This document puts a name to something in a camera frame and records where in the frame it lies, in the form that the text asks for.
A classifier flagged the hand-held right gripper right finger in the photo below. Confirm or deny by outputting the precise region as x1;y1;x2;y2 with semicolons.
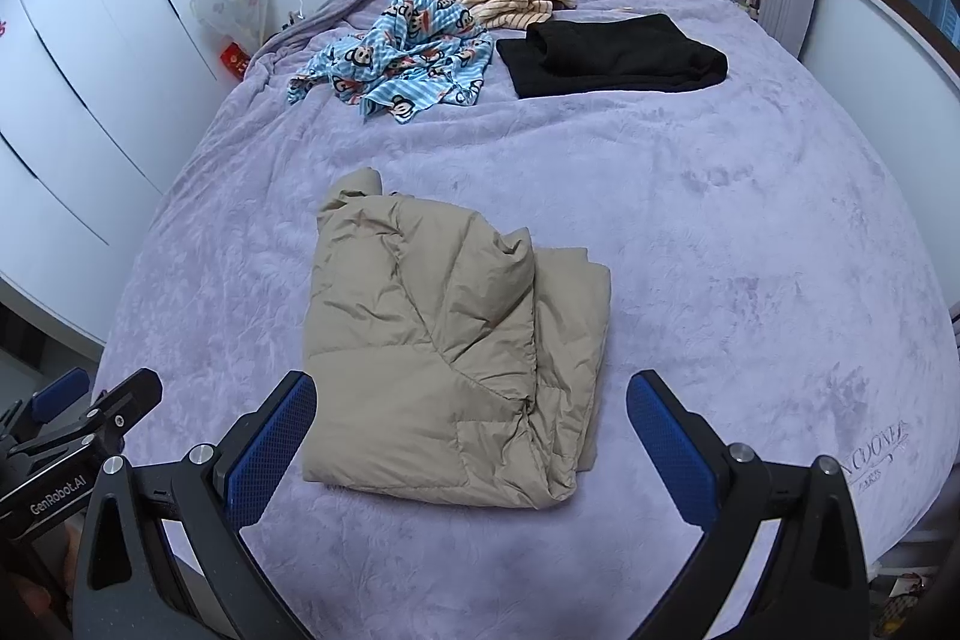
626;370;871;640

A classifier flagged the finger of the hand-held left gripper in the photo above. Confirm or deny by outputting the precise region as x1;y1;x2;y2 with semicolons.
0;366;91;440
0;368;164;477

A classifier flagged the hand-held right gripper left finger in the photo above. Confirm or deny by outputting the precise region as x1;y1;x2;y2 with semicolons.
71;370;320;640

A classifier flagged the beige puffer jacket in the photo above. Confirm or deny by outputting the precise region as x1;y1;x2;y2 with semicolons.
301;166;612;507

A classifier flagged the purple fleece blanket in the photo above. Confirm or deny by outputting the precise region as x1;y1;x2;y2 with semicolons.
71;0;960;640

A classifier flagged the white wardrobe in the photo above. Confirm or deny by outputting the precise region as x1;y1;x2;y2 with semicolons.
0;0;226;348

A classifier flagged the red box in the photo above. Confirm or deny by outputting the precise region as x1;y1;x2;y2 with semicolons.
219;40;252;80

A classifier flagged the black garment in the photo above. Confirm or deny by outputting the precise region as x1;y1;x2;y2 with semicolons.
496;14;730;101

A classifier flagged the blue monkey print garment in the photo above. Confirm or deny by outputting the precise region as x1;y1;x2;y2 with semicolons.
287;0;496;127

